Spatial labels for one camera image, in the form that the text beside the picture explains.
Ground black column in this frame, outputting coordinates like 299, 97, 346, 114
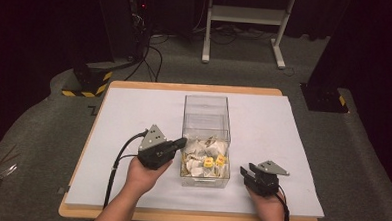
306, 0, 373, 93
91, 0, 149, 62

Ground person's right hand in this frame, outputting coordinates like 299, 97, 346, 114
244, 187, 288, 221

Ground cables under white stand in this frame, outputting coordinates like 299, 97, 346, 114
190, 20, 280, 49

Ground white table mat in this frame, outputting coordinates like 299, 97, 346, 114
64, 85, 331, 219

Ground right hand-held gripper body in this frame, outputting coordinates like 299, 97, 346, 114
242, 159, 292, 199

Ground clear plastic box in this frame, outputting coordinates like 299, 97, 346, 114
179, 94, 235, 190

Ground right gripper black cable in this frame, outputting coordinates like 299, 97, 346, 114
273, 184, 293, 221

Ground yellow-striped black stand base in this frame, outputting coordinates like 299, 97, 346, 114
60, 59, 115, 100

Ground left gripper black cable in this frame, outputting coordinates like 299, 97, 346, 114
102, 128, 150, 212

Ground black floor cables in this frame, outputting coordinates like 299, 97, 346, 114
122, 31, 165, 84

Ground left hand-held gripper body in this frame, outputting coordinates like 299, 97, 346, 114
136, 123, 178, 172

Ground white metal stand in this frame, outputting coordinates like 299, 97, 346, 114
200, 0, 299, 71

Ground person's left hand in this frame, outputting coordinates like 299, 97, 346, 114
124, 155, 175, 199

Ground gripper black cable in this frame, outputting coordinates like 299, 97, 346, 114
102, 128, 150, 212
273, 184, 293, 221

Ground pile of tea bags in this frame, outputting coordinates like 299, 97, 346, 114
180, 135, 231, 180

